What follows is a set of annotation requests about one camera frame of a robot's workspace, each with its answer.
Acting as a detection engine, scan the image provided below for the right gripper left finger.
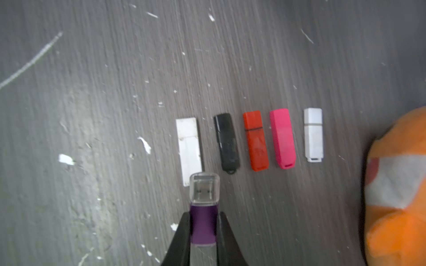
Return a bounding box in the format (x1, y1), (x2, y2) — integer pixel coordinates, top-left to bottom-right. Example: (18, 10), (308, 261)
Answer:
(161, 212), (191, 266)

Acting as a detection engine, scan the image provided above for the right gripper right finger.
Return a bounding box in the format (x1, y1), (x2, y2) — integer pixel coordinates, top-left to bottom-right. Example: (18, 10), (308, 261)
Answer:
(216, 212), (248, 266)

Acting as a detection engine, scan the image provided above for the purple usb drive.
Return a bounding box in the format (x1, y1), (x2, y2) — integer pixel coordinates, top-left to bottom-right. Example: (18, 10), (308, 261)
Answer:
(190, 205), (218, 247)

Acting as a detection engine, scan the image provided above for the clear usb cap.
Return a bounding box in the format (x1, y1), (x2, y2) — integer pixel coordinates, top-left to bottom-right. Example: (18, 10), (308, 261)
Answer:
(189, 172), (220, 206)

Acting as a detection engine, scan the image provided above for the black usb drive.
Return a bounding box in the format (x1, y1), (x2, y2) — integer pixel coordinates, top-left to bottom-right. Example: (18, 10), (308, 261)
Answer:
(214, 113), (240, 175)

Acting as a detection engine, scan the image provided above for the red usb drive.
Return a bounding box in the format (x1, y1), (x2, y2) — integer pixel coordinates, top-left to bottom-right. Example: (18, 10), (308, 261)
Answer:
(243, 110), (269, 172)

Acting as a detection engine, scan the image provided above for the white usb drive short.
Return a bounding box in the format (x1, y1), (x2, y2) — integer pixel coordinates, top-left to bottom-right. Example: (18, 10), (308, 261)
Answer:
(176, 117), (203, 187)

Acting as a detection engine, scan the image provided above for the pink usb drive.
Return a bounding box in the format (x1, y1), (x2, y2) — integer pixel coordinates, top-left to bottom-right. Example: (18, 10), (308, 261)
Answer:
(270, 109), (296, 170)

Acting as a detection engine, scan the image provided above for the white usb drive long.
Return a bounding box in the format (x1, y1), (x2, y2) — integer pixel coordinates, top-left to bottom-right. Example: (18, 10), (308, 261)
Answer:
(304, 108), (324, 163)

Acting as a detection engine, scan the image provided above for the orange plush whale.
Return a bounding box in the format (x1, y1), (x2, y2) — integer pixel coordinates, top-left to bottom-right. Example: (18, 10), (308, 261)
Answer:
(364, 107), (426, 266)

